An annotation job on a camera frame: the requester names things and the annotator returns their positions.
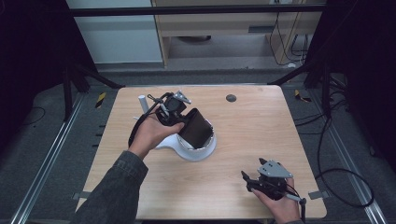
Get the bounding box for grey tape strip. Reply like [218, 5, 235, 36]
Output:
[72, 190, 92, 201]
[307, 189, 330, 201]

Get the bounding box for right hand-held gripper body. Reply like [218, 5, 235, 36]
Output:
[254, 160, 294, 201]

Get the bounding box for white cabinet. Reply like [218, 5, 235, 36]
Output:
[64, 0, 164, 65]

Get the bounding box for black metal stand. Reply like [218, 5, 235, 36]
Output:
[61, 59, 126, 123]
[266, 59, 333, 119]

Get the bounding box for left hand-held gripper cable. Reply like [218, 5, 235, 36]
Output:
[127, 91, 174, 147]

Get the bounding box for right hand-held gripper cable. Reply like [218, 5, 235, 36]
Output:
[285, 183, 308, 224]

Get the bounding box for aluminium floor rail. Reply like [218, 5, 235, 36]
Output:
[311, 90, 389, 224]
[9, 92, 86, 224]

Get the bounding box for looped black floor cable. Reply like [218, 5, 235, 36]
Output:
[313, 116, 375, 209]

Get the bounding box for person's right hand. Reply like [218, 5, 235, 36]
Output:
[250, 176, 302, 224]

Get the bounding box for white holder stand with pole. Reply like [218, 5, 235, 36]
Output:
[133, 94, 218, 163]

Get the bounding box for thin black floor cable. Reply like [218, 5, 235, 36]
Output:
[21, 105, 47, 126]

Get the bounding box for hand-held gripper cable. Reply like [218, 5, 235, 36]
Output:
[285, 183, 308, 224]
[127, 91, 174, 147]

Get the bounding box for yellow black striped tape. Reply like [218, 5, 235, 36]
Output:
[94, 91, 107, 109]
[293, 89, 313, 104]

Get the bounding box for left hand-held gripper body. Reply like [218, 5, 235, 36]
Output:
[154, 90, 192, 127]

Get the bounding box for black horizontal bar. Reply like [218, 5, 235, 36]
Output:
[68, 4, 327, 18]

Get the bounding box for person's left hand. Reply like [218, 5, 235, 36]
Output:
[127, 107, 186, 161]

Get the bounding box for dark curtain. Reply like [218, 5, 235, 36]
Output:
[306, 0, 396, 175]
[0, 0, 98, 153]

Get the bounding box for black cables under desk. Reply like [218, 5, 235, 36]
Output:
[268, 11, 312, 67]

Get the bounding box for black phone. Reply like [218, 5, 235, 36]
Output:
[178, 107, 215, 150]

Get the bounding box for light wooden desk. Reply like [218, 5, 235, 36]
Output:
[150, 0, 329, 68]

